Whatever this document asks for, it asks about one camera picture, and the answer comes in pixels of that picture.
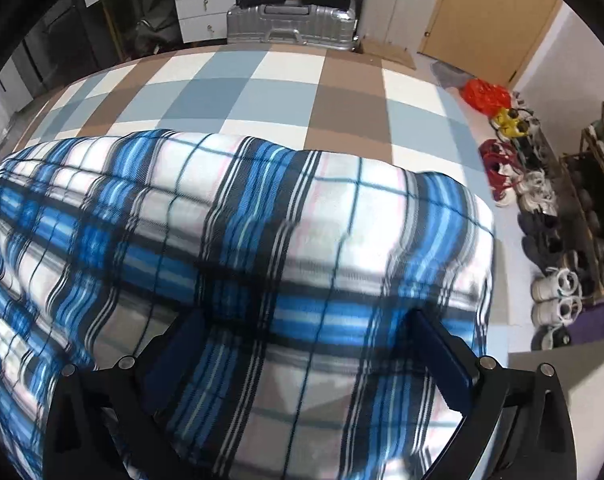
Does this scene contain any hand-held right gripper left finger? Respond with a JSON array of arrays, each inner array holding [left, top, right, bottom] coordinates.
[[42, 305, 208, 480]]

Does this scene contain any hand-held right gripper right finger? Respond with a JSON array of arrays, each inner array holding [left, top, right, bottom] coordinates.
[[409, 308, 578, 480]]

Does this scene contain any blue plaid shirt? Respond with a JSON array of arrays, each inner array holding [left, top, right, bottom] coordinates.
[[0, 129, 498, 480]]

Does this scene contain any purple bag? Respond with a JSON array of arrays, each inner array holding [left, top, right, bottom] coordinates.
[[567, 300, 604, 343]]

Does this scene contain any row of shoes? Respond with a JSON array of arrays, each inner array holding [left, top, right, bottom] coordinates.
[[477, 92, 585, 351]]

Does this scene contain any orange plastic bag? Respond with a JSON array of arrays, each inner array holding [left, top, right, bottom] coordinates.
[[459, 79, 512, 113]]

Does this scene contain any checked bed cover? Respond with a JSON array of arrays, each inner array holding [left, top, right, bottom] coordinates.
[[12, 42, 493, 201]]

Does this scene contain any grey floor mat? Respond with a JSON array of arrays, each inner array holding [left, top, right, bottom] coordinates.
[[429, 60, 470, 88]]

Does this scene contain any wooden door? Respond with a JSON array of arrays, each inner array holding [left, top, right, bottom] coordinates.
[[417, 0, 565, 86]]

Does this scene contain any white drawer desk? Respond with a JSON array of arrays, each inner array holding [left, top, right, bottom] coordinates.
[[82, 0, 240, 43]]

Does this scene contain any white upright suitcase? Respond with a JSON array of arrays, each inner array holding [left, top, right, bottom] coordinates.
[[357, 0, 455, 53]]

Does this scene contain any silver suitcase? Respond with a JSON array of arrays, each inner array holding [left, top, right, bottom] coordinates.
[[226, 2, 359, 52]]

